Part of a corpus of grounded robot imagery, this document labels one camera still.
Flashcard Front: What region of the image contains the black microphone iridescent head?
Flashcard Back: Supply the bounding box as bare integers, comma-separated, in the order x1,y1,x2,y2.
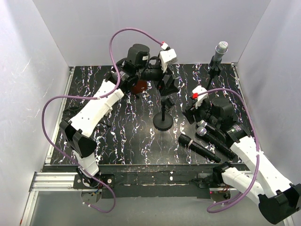
197,120,226,140

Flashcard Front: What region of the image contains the tall black tripod stand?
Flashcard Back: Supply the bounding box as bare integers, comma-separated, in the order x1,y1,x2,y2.
63,106,80,117

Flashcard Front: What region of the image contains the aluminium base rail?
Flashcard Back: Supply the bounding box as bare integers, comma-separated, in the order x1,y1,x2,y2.
20,62,294,226

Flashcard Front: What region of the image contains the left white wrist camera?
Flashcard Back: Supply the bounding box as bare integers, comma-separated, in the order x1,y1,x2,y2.
159,42,178,73

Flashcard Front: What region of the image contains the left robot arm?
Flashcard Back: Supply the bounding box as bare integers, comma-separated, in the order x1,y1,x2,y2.
59,43,179,188

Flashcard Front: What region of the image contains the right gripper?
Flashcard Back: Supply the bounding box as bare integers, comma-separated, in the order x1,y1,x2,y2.
182,97,220,128

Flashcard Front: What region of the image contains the black glitter microphone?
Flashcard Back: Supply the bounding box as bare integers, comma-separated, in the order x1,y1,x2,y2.
196,127,236,160

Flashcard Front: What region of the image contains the round base microphone stand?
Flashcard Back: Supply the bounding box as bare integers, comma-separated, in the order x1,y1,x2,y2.
153,97,174,131

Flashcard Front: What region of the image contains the brown wooden metronome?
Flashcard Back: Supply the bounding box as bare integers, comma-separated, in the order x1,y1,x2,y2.
131,80,147,95

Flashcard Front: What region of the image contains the matte black microphone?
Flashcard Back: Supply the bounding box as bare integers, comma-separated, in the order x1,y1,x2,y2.
178,134,221,163

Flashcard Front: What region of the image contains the silver glitter microphone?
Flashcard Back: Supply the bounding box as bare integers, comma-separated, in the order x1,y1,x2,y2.
208,41,228,78

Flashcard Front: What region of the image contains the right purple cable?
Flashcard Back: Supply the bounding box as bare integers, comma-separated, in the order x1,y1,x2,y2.
195,88,261,214

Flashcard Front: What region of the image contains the small black tripod stand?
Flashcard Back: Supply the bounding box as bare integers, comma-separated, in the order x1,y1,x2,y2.
97,121,111,129

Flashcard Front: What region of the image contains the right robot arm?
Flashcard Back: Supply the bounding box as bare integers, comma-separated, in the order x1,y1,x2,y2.
183,95,301,224

